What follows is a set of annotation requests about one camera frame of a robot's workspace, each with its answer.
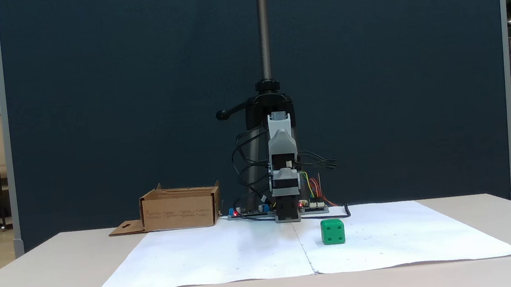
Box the green die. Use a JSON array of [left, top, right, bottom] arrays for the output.
[[320, 218, 346, 246]]

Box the grey controller circuit board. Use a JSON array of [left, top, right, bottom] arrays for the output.
[[299, 197, 330, 216]]

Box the blue circuit board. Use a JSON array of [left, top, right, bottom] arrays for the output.
[[227, 203, 274, 221]]

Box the white paper sheet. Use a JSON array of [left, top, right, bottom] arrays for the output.
[[290, 190, 511, 278], [90, 210, 316, 287]]

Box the brown cardboard box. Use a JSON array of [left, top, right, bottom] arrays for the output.
[[105, 178, 224, 237]]

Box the dark blue partition panel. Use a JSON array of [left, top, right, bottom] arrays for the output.
[[0, 0, 511, 255]]

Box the yellow jumper wire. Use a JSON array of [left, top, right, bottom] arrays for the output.
[[301, 170, 316, 201]]

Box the red jumper wire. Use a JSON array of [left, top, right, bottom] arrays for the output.
[[310, 172, 338, 209]]

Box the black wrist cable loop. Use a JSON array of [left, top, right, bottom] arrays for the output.
[[296, 147, 339, 174]]

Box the black shoulder cable loop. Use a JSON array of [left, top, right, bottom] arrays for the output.
[[230, 148, 275, 212]]

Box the black forearm cable loop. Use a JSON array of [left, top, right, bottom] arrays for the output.
[[235, 129, 273, 174]]

